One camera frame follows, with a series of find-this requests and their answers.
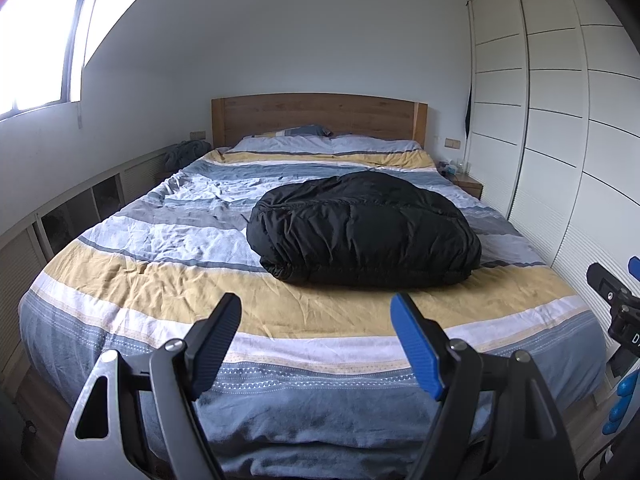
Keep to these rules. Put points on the low white shelf unit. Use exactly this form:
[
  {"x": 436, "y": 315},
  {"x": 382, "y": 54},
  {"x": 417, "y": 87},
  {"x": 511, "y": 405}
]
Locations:
[{"x": 75, "y": 210}]

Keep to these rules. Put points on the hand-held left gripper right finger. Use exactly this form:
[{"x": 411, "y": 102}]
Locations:
[{"x": 417, "y": 350}]

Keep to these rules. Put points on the blue pillow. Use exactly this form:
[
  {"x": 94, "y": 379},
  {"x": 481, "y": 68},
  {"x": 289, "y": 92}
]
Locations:
[{"x": 300, "y": 131}]

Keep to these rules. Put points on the window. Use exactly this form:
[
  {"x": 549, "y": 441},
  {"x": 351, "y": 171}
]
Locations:
[{"x": 35, "y": 50}]

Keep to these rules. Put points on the wooden bed headboard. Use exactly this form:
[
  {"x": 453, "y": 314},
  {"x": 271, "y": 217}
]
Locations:
[{"x": 320, "y": 112}]

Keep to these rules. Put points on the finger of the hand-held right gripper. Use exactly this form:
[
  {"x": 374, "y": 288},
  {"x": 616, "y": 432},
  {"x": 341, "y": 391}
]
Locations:
[
  {"x": 607, "y": 285},
  {"x": 635, "y": 269}
]

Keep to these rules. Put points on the black puffer jacket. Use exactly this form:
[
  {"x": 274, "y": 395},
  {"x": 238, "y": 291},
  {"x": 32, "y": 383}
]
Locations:
[{"x": 360, "y": 230}]

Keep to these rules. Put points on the white sliding wardrobe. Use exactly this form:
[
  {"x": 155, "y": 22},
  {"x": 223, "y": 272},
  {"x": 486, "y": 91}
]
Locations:
[{"x": 560, "y": 110}]

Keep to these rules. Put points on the striped duvet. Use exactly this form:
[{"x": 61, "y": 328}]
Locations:
[{"x": 175, "y": 280}]

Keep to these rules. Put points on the grey-blue crumpled cloth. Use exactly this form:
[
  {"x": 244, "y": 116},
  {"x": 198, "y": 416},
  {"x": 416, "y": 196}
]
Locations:
[{"x": 185, "y": 154}]

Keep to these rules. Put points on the wooden nightstand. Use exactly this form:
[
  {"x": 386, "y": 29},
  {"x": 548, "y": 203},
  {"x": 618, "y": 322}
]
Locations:
[{"x": 467, "y": 185}]

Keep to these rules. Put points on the pale striped pillow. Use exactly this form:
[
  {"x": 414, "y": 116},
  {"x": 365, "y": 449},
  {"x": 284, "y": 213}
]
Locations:
[{"x": 350, "y": 144}]

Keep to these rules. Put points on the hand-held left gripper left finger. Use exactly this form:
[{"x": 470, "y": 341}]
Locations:
[{"x": 215, "y": 350}]

